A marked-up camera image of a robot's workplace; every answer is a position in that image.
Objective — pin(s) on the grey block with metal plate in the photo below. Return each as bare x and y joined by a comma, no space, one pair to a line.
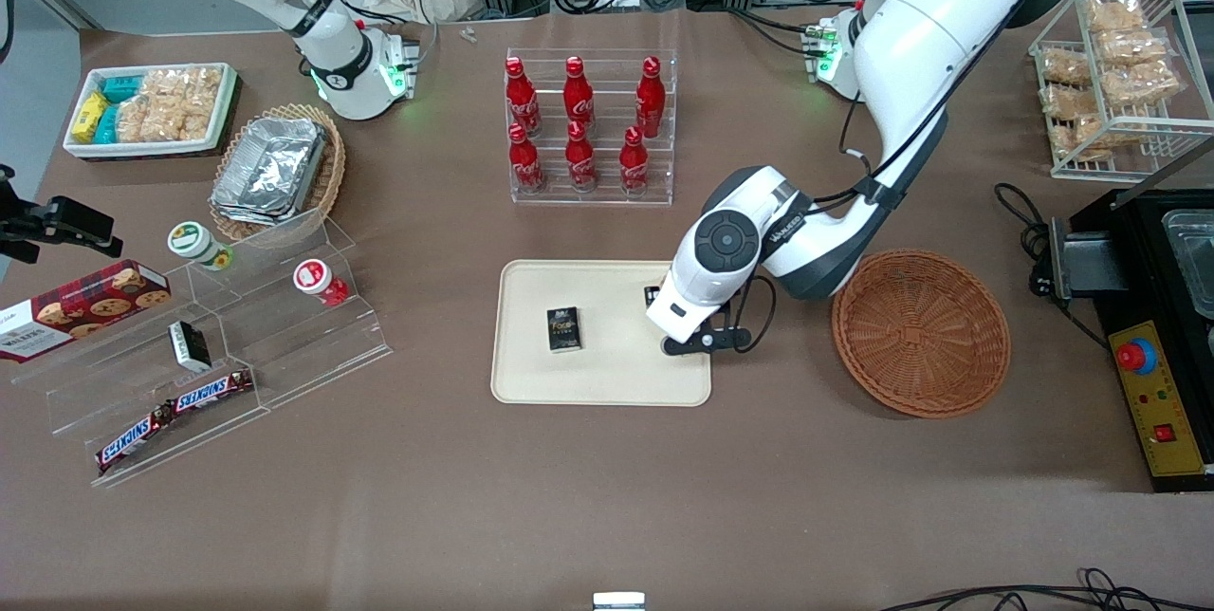
1086,265

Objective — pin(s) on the clear acrylic stepped shelf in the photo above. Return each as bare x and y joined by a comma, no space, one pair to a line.
285,355

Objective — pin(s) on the stack of foil trays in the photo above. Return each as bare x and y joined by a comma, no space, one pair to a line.
270,165

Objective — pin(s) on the red cola bottle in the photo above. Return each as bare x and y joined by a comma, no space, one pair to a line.
651,103
579,94
522,99
634,165
580,160
524,165

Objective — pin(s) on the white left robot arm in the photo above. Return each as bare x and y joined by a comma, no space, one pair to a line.
910,32

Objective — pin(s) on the round brown wicker basket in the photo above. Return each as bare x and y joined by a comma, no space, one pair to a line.
920,336

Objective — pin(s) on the cup with red lid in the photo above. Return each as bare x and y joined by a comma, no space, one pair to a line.
315,279

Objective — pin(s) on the red rocker switch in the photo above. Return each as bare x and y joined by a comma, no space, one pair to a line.
1165,434

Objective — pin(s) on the small black box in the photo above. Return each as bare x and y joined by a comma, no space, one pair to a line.
563,328
190,345

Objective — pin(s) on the clear plastic container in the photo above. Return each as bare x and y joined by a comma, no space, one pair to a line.
1193,260

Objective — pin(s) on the cream plastic tray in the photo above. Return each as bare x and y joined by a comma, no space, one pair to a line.
607,374

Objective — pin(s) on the small white block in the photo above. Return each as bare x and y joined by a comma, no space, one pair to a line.
618,601

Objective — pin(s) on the brown cracker pack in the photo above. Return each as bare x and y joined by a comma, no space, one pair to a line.
1070,101
1131,46
1081,137
1143,83
1065,66
1114,15

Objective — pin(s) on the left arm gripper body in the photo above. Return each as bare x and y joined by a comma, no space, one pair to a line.
652,295

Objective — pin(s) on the clear rice cracker pack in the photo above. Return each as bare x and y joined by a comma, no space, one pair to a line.
133,118
204,103
166,103

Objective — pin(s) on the red tartan cookie box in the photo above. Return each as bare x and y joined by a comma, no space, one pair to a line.
85,303

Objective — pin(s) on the Snickers chocolate bar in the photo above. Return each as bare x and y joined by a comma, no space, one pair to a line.
133,438
213,390

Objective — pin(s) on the teal snack packet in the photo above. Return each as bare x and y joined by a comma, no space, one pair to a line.
120,87
106,125

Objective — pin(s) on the black machine with yellow panel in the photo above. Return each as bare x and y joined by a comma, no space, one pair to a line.
1176,364

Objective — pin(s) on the white plastic snack crate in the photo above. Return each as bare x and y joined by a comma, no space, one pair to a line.
218,118

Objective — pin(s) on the clear acrylic bottle rack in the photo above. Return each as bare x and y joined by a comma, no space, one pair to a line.
593,198

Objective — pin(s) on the cup with green lid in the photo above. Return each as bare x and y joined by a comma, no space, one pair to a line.
194,243

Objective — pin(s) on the oval light wicker basket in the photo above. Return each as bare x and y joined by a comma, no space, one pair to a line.
332,165

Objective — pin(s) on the red emergency stop button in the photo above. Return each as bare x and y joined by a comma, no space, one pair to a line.
1133,357

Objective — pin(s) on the yellow snack packet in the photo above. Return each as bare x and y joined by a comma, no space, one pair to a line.
88,116

